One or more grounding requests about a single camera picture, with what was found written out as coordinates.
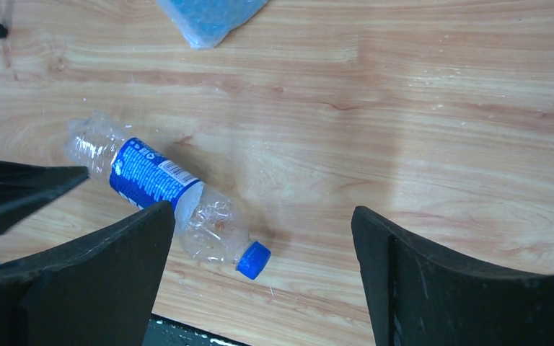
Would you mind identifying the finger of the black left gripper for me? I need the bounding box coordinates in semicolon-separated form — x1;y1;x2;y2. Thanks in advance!
0;161;89;236

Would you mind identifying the blue item in plastic bag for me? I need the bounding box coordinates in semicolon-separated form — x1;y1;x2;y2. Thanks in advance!
156;0;268;50

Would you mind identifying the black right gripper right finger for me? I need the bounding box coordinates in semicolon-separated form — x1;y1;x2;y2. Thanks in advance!
351;206;554;345

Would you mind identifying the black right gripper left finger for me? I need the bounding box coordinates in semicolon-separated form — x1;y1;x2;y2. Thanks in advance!
0;201;175;345

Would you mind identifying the clear Pepsi bottle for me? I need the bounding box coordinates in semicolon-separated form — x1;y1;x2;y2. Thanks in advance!
64;111;252;265

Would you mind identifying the blue bottle cap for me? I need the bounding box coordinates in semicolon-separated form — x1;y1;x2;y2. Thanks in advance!
236;241;271;280

